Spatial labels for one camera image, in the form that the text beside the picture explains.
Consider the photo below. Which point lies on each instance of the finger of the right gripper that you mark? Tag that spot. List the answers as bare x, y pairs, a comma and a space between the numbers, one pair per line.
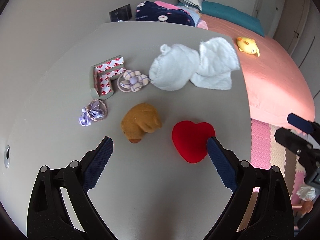
302, 124
293, 142

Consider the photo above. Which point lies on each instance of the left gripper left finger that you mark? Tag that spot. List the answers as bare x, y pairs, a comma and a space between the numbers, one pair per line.
47, 215

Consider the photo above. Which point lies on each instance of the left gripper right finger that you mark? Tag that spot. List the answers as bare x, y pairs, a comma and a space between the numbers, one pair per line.
272, 217

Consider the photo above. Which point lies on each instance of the baby doll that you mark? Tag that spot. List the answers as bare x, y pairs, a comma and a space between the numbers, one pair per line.
306, 195

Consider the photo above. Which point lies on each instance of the foam puzzle floor mat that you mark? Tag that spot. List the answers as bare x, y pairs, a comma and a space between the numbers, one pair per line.
266, 152

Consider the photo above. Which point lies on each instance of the pink bed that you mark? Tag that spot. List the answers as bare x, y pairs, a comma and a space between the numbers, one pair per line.
275, 85

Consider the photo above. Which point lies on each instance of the yellow plush chick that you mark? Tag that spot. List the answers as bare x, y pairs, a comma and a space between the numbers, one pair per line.
248, 46

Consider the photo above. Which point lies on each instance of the red plush heart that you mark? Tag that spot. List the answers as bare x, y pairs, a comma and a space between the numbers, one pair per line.
190, 139

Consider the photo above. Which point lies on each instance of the white fluffy cloth right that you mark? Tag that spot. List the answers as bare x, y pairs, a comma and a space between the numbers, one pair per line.
218, 59

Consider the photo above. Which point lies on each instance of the white fluffy cloth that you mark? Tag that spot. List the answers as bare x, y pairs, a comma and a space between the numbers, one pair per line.
218, 59
174, 67

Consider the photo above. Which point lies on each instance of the brown plush bear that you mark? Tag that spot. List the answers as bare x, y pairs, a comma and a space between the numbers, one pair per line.
139, 120

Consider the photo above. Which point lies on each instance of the teal pillow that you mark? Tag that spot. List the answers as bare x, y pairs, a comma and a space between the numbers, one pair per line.
233, 15

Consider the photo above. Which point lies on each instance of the white fluffy cloth left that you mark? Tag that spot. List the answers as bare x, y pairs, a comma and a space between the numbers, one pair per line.
174, 67

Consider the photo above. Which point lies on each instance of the grey foam corner guard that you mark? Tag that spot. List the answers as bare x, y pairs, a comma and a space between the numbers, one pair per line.
101, 76

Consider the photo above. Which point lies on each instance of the light blue knitted blanket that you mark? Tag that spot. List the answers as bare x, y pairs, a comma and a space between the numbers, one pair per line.
194, 13

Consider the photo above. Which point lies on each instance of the pink folded clothing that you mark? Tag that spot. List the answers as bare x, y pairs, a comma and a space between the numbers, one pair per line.
166, 5

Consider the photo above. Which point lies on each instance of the navy patterned blanket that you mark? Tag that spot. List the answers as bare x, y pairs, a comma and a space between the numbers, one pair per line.
149, 11

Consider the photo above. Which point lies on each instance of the silver desk cable grommet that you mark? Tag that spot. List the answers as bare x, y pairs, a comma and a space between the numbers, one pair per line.
7, 155

